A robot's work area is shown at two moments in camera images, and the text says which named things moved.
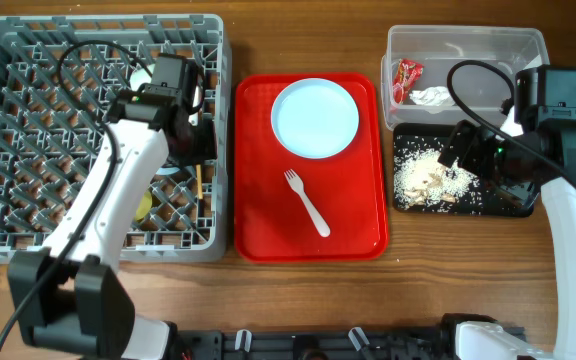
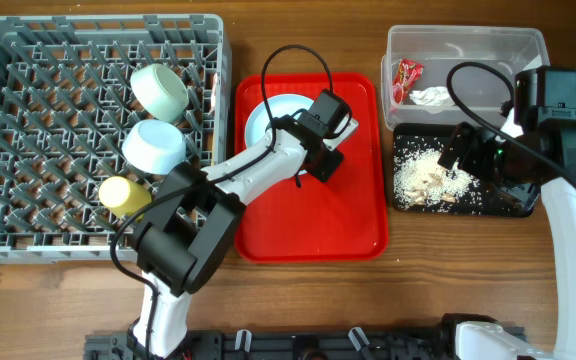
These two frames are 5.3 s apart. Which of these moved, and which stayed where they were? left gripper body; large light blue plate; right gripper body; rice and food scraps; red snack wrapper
Moved: large light blue plate; left gripper body
Stayed: right gripper body; rice and food scraps; red snack wrapper
